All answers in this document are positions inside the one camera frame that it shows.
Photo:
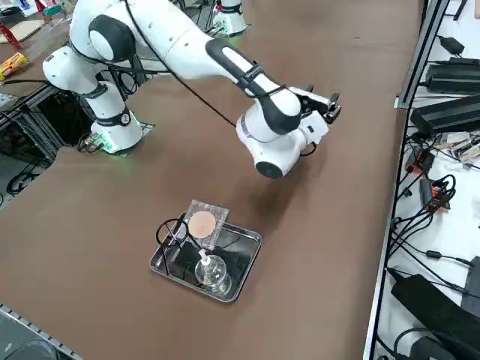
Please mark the orange and black plug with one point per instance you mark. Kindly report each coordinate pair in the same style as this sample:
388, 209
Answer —
422, 159

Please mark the grey ribbed rail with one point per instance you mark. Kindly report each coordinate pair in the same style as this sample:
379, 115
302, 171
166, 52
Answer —
22, 326

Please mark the flat black box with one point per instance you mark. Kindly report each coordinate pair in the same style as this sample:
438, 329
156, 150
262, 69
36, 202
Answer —
431, 307

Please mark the aluminium camera post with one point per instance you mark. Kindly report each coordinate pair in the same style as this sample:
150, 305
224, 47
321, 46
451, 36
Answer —
420, 60

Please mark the small black power adapter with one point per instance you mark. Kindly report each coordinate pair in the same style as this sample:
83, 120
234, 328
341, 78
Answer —
453, 45

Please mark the orange and black adapter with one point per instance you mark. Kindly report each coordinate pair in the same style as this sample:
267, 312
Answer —
431, 193

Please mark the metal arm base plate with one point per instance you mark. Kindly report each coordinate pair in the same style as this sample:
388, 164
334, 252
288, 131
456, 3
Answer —
148, 127

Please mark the yellow and red packet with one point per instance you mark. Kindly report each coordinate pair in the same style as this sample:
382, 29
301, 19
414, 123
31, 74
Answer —
13, 65

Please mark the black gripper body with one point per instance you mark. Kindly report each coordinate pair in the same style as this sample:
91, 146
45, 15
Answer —
333, 110

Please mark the large black power brick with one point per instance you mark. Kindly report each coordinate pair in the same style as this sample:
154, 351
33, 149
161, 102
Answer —
446, 114
453, 78

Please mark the steel tray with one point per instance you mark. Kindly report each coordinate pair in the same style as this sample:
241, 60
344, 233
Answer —
243, 262

